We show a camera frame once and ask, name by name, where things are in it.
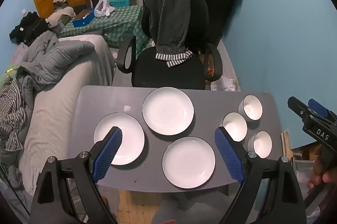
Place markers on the grey trash bag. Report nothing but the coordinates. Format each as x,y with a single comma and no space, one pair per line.
301,174

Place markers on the grey hoodie with striped cuffs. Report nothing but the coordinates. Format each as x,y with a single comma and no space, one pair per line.
171,18

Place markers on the teal crate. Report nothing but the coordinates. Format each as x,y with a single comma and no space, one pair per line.
119,2

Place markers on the person's right hand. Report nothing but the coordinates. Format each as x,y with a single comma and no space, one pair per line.
317,176

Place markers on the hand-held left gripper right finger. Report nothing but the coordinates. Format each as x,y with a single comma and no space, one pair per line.
229,158

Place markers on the wooden plank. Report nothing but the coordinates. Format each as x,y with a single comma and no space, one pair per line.
285,143

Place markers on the black office chair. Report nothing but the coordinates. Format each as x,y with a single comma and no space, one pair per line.
168,76

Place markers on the green checkered tablecloth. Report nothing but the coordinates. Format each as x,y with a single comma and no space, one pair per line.
118,22

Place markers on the cardboard box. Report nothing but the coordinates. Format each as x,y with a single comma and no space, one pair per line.
302,153

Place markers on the grey puffy jacket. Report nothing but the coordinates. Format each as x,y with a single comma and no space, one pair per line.
52,58

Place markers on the colourful floor clutter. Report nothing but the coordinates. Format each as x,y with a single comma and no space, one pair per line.
209,69

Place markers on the striped garment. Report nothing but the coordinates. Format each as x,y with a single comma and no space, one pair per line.
11,118

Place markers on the white plate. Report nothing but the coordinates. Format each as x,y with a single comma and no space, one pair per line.
130,134
188,162
168,110

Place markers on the white paper scrap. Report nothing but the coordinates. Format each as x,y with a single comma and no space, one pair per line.
127,108

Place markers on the black clothes pile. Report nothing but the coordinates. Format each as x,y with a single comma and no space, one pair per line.
29,26

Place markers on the blue box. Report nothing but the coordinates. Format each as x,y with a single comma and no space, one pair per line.
83,19

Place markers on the white bowl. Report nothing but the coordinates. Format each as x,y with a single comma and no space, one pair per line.
262,144
252,108
235,126

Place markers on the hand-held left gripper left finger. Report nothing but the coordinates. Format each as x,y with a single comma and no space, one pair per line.
108,155

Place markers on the person's grey trousers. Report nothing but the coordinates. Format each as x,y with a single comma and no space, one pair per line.
189,210

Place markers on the white knotted plastic bag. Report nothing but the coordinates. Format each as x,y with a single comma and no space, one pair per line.
223,84

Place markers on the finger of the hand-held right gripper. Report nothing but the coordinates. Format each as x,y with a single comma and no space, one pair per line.
318,108
298,109

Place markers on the beige clothes heap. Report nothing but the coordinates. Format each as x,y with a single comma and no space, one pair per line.
62,15

